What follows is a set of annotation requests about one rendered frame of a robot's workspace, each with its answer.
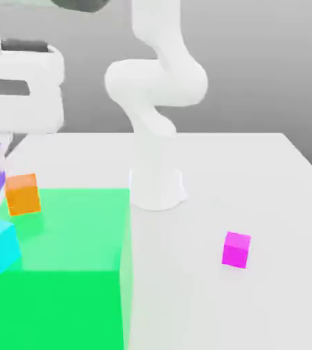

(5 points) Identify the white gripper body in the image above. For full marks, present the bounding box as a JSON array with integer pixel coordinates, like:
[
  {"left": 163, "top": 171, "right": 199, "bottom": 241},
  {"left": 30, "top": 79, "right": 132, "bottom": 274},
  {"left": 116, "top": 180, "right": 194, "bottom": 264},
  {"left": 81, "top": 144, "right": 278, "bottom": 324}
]
[{"left": 0, "top": 44, "right": 66, "bottom": 135}]

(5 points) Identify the small magenta cube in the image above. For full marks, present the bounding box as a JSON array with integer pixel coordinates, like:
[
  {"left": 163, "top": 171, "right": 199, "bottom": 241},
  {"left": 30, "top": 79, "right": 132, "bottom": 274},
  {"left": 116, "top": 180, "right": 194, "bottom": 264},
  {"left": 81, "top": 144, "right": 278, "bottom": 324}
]
[{"left": 221, "top": 231, "right": 252, "bottom": 269}]

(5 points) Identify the small orange cube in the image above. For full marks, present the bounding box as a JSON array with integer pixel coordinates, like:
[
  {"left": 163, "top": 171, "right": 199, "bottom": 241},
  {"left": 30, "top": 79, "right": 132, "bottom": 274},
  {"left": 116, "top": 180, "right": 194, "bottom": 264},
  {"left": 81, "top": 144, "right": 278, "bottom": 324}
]
[{"left": 4, "top": 173, "right": 42, "bottom": 217}]

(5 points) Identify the large green box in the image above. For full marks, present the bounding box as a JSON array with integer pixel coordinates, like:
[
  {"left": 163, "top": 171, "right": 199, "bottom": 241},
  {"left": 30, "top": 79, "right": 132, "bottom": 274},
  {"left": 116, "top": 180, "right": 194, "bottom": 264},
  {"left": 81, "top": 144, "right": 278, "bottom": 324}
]
[{"left": 0, "top": 187, "right": 132, "bottom": 350}]

